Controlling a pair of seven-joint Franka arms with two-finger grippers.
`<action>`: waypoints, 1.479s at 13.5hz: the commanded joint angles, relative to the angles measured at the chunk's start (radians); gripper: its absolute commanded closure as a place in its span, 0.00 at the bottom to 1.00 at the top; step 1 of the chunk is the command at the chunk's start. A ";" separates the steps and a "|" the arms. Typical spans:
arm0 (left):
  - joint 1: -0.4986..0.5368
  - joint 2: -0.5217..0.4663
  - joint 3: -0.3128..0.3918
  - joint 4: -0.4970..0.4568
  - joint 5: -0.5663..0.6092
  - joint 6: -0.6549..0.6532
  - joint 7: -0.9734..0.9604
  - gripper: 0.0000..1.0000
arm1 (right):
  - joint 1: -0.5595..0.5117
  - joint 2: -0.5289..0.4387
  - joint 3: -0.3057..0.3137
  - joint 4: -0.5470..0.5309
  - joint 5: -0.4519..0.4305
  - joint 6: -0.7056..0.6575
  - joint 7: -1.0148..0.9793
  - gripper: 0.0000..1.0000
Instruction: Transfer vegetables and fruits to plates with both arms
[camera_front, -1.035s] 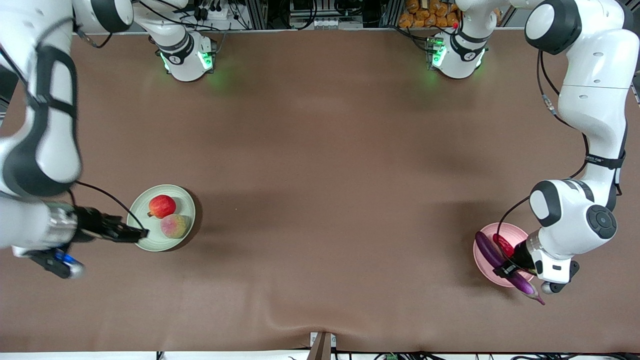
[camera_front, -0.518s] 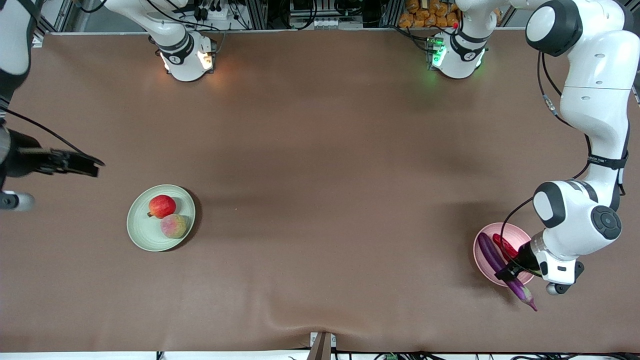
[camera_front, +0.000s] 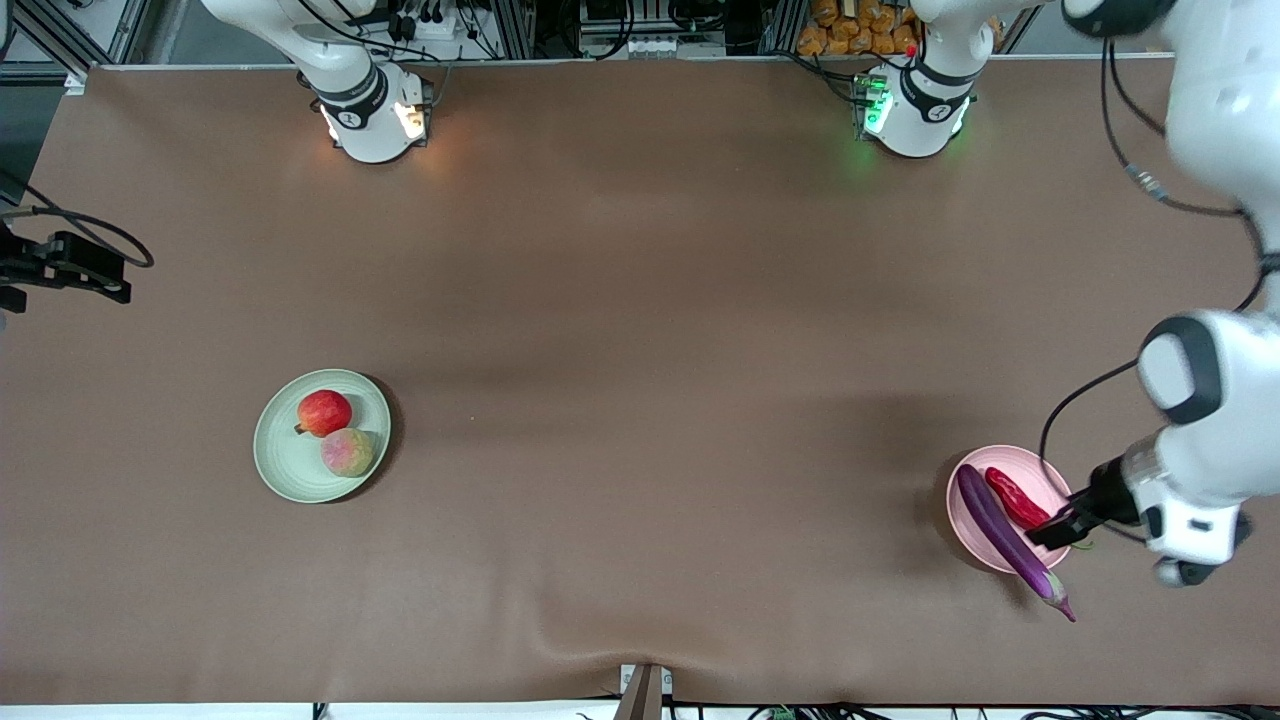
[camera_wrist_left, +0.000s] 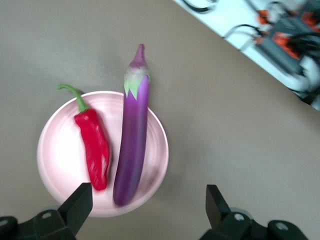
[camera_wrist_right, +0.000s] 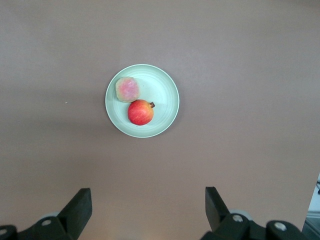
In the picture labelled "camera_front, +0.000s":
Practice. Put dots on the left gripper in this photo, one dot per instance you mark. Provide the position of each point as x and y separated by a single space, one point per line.
1103 500

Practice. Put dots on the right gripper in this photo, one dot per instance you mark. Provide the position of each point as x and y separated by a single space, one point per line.
62 262

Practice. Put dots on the red chili pepper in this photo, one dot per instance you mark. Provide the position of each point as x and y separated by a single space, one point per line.
1010 495

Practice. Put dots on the purple eggplant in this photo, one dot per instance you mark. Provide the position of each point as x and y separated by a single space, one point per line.
1000 530

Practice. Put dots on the red apple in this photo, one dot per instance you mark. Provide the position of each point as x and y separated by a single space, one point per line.
325 412

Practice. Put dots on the green pink peach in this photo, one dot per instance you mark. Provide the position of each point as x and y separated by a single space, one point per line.
348 452

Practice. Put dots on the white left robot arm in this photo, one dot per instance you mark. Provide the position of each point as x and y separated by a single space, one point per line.
1230 390

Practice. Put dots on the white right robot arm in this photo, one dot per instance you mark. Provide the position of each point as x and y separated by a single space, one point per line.
365 110

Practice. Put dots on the pink plate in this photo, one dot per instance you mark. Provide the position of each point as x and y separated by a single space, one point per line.
1010 460

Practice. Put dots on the light green plate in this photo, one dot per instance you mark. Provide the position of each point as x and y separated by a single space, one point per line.
285 465

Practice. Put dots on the white power strip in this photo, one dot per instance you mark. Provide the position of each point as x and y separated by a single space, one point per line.
430 25
660 46

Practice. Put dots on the brown table mat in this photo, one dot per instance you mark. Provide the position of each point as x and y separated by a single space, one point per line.
640 550

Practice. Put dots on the bag of orange items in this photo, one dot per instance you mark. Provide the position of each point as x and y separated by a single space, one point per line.
850 35

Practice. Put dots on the aluminium frame bar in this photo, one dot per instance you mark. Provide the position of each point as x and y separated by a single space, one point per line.
60 45

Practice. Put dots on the aluminium frame post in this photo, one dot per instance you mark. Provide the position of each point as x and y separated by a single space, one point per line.
512 30
782 25

